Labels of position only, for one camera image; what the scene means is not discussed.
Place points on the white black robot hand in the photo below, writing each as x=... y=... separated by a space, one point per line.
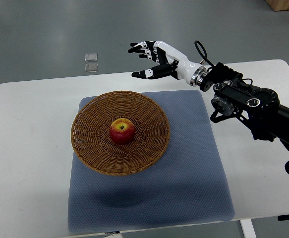
x=170 y=62

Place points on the red yellow apple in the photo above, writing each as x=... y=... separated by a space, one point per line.
x=122 y=131

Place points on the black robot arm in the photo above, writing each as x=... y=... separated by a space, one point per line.
x=259 y=109

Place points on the brown wicker basket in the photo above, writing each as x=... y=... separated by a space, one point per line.
x=90 y=133

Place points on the upper metal floor plate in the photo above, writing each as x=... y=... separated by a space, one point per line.
x=90 y=57

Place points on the wooden box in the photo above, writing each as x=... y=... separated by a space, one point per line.
x=278 y=5

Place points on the blue grey table mat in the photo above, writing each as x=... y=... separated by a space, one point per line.
x=187 y=185

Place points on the white table leg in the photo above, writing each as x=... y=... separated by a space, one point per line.
x=247 y=228

